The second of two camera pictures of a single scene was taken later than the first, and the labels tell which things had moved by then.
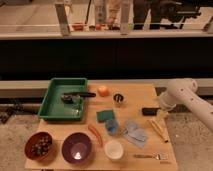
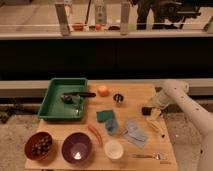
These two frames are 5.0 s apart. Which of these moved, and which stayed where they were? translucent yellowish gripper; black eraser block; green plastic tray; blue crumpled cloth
Moved: translucent yellowish gripper
Stayed: green plastic tray; blue crumpled cloth; black eraser block
